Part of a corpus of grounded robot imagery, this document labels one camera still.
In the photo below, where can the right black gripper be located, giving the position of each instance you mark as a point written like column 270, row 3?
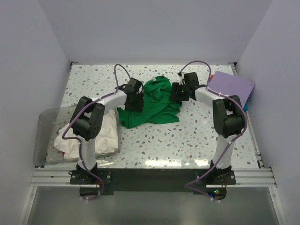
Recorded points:
column 176, row 87

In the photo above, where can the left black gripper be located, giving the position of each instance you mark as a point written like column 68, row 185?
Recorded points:
column 139, row 105

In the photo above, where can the green t-shirt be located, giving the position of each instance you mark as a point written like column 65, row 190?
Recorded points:
column 157, row 109

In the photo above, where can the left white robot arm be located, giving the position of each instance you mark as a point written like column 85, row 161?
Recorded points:
column 87, row 120

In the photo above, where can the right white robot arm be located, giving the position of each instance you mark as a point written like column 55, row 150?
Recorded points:
column 229, row 120

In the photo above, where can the folded purple t-shirt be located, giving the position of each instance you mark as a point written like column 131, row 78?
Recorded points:
column 231, row 85

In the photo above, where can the white t-shirt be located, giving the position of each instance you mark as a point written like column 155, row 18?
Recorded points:
column 106, row 141

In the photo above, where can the folded blue t-shirt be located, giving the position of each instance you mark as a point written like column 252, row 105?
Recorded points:
column 246, row 106

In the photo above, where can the clear plastic bin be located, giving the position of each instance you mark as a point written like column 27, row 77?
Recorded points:
column 49, row 124

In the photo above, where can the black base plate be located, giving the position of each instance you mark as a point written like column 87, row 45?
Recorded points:
column 139, row 180

